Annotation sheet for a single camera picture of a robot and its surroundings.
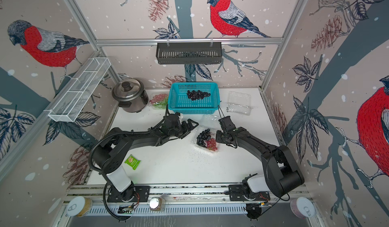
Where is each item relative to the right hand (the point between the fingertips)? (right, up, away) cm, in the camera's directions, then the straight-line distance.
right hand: (219, 135), depth 91 cm
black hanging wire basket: (-20, +56, +14) cm, 61 cm away
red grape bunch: (-5, -4, -4) cm, 8 cm away
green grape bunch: (-39, +18, +16) cm, 46 cm away
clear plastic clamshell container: (-48, +25, +19) cm, 57 cm away
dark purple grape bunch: (-15, +26, +20) cm, 35 cm away
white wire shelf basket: (-76, +23, -16) cm, 81 cm away
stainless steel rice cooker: (-57, +26, +4) cm, 63 cm away
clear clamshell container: (-8, +7, +12) cm, 16 cm away
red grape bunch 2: (-42, +24, +17) cm, 51 cm away
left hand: (-13, +7, -3) cm, 15 cm away
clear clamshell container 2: (+18, +19, +20) cm, 33 cm away
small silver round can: (-31, -22, -29) cm, 48 cm away
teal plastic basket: (-27, +19, +20) cm, 39 cm away
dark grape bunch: (-10, 0, -3) cm, 11 cm away
